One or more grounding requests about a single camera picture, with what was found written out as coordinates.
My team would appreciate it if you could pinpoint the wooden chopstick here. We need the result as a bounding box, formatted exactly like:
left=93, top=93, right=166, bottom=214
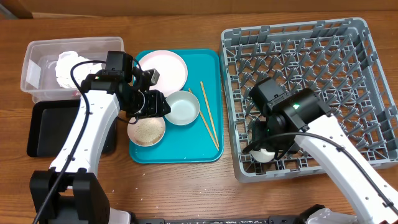
left=188, top=88, right=220, bottom=152
left=200, top=81, right=220, bottom=151

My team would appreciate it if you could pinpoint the grey dishwasher rack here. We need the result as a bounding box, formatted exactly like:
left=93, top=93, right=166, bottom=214
left=220, top=17, right=397, bottom=183

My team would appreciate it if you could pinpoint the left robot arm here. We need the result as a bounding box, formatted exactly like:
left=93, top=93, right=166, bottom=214
left=29, top=51, right=171, bottom=223

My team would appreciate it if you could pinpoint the large pink plate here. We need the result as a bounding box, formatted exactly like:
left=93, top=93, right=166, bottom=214
left=139, top=50, right=188, bottom=97

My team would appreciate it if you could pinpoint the white cup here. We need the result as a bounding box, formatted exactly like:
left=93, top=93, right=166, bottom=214
left=250, top=149, right=275, bottom=163

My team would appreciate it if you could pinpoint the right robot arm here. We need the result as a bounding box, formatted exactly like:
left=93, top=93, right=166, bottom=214
left=243, top=78, right=397, bottom=223

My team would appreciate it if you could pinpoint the black plastic tray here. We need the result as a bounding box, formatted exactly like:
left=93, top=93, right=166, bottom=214
left=26, top=99, right=117, bottom=158

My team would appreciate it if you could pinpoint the white napkin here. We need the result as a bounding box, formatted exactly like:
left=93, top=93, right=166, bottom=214
left=55, top=51, right=102, bottom=88

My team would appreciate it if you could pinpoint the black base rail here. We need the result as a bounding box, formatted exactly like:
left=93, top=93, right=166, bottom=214
left=133, top=215, right=305, bottom=224

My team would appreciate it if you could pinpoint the pale green bowl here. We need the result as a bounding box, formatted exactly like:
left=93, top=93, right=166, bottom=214
left=165, top=91, right=200, bottom=126

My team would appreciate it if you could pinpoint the teal plastic tray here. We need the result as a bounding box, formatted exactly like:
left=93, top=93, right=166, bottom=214
left=129, top=49, right=224, bottom=164

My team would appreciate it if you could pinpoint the clear plastic waste bin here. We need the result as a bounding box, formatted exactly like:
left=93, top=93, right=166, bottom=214
left=21, top=37, right=124, bottom=103

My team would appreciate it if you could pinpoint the small pink rice plate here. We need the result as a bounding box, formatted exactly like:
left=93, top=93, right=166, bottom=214
left=127, top=117, right=165, bottom=147

